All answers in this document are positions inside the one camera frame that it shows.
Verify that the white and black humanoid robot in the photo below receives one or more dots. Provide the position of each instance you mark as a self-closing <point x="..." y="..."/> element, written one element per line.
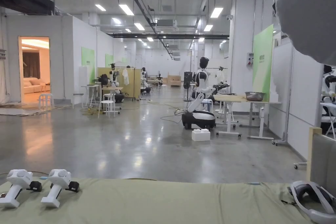
<point x="328" y="82"/>

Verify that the wooden crate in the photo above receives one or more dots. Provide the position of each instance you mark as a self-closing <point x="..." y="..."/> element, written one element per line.
<point x="174" y="81"/>

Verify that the bed with pale green sheet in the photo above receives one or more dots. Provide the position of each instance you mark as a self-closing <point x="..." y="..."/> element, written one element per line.
<point x="162" y="203"/>

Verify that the white foam block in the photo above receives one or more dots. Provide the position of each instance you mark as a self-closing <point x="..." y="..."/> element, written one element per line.
<point x="200" y="135"/>

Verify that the padded grey headboard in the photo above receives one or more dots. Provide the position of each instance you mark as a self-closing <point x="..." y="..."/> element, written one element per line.
<point x="324" y="161"/>

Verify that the white robot at wooden desk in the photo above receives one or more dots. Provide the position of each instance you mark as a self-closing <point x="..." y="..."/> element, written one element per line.
<point x="114" y="82"/>

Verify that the white and black wheeled robot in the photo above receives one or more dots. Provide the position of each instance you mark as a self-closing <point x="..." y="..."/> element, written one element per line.
<point x="200" y="115"/>

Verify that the beige sofa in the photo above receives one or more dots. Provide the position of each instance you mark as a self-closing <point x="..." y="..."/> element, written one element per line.
<point x="32" y="82"/>

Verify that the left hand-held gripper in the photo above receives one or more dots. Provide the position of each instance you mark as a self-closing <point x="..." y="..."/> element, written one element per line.
<point x="16" y="182"/>

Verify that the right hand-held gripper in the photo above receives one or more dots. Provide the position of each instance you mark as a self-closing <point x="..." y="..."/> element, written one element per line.
<point x="58" y="180"/>

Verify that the green sign board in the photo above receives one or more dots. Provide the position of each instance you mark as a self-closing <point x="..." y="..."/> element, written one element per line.
<point x="263" y="64"/>

